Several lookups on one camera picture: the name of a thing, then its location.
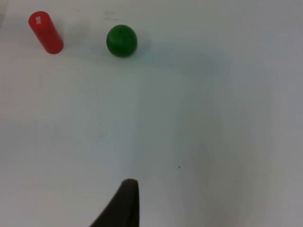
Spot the red cylinder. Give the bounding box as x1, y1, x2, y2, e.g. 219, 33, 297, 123
28, 10, 64, 55

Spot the green ball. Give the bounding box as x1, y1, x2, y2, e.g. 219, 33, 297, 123
106, 24, 138, 58

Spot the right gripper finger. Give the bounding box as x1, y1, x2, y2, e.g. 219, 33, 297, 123
89, 179, 141, 227

